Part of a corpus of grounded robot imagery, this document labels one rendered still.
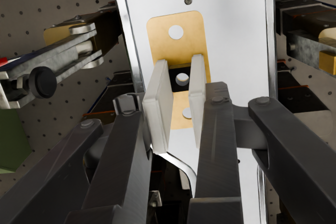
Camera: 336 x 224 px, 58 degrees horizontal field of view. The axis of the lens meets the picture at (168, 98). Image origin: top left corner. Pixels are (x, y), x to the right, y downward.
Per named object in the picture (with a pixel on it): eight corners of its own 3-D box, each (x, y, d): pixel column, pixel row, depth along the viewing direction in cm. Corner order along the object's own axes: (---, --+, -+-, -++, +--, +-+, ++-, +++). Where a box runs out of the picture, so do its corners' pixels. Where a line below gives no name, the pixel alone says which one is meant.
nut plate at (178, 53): (216, 123, 23) (217, 130, 22) (166, 128, 23) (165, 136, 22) (202, 8, 20) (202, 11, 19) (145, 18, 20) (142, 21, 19)
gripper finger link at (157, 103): (168, 154, 15) (153, 156, 15) (174, 99, 21) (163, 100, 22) (157, 99, 14) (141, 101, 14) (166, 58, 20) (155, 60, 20)
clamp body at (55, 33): (142, 23, 75) (101, 66, 42) (104, 29, 76) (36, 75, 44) (137, -5, 72) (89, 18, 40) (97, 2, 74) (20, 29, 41)
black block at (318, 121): (296, 76, 77) (350, 134, 50) (256, 81, 78) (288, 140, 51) (296, 56, 75) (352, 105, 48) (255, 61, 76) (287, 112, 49)
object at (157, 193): (172, 132, 86) (162, 207, 59) (162, 133, 86) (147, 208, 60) (170, 120, 84) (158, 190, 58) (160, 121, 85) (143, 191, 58)
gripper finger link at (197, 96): (187, 95, 14) (204, 93, 14) (191, 54, 20) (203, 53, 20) (196, 151, 15) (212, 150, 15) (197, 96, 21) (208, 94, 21)
